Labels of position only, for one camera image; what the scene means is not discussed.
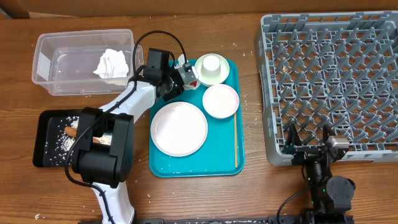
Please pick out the wooden chopstick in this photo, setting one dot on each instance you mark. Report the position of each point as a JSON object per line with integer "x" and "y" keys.
{"x": 235, "y": 141}

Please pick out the orange carrot piece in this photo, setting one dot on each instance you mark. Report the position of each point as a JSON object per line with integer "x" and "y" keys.
{"x": 70, "y": 131}

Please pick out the grey dish rack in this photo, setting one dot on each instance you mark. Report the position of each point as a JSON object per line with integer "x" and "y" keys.
{"x": 337, "y": 69}

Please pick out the black tray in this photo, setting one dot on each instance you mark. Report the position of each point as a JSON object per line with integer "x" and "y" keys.
{"x": 38, "y": 156}

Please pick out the pink bowl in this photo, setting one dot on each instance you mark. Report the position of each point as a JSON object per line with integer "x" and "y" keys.
{"x": 220, "y": 101}

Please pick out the white upturned cup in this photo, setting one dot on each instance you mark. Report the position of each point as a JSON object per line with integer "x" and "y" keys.
{"x": 211, "y": 66}

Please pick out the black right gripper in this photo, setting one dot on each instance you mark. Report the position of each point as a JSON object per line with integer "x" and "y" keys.
{"x": 304, "y": 153}

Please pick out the large white plate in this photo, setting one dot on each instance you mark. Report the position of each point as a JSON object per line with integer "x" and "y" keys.
{"x": 179, "y": 129}

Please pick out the cream bowl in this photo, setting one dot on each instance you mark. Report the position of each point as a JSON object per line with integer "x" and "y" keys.
{"x": 213, "y": 81}

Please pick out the teal serving tray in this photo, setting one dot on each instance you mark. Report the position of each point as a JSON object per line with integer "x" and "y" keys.
{"x": 215, "y": 157}

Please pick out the white napkin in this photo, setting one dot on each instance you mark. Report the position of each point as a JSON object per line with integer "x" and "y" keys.
{"x": 112, "y": 64}

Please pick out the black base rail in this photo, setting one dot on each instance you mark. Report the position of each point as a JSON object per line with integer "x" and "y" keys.
{"x": 242, "y": 221}

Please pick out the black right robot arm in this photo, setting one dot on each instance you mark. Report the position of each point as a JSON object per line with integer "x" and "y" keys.
{"x": 331, "y": 195}

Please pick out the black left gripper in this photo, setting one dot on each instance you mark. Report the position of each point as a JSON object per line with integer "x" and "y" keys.
{"x": 175, "y": 91}

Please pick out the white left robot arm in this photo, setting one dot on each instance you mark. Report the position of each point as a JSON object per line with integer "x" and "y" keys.
{"x": 101, "y": 156}

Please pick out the clear plastic bin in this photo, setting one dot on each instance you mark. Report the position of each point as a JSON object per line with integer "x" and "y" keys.
{"x": 64, "y": 62}

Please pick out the white rice pile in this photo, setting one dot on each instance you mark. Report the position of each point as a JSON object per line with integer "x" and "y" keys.
{"x": 58, "y": 143}

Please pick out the red snack wrapper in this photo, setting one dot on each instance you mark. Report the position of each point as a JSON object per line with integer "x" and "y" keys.
{"x": 192, "y": 86}

